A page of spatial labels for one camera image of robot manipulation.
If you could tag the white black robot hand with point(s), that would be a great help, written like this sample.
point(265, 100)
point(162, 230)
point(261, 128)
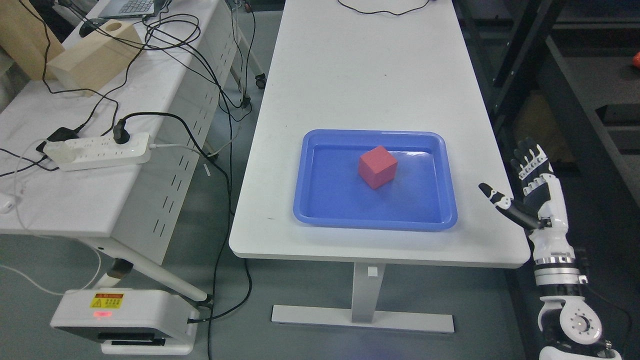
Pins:
point(542, 212)

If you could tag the blue plastic tray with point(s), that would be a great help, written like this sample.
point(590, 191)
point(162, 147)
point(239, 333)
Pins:
point(330, 193)

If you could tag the small orange object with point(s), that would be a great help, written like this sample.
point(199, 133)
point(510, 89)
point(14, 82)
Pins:
point(636, 60)

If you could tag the laptop computer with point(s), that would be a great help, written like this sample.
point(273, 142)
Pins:
point(126, 9)

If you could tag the white folding table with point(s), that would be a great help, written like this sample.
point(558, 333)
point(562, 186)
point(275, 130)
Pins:
point(121, 186)

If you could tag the light wooden box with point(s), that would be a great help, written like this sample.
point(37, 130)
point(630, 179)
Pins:
point(97, 58)

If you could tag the pink cube block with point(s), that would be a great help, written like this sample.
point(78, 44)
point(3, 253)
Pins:
point(377, 167)

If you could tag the white desk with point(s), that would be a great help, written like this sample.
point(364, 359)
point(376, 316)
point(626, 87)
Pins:
point(382, 65)

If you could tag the black metal shelf right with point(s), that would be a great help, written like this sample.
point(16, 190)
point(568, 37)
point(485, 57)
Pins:
point(561, 72)

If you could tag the cardboard box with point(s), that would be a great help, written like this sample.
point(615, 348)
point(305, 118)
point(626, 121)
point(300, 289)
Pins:
point(25, 38)

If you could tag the white box device on floor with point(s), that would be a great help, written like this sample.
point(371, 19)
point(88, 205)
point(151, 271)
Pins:
point(129, 321)

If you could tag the white power strip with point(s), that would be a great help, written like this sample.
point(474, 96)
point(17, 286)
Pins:
point(99, 152)

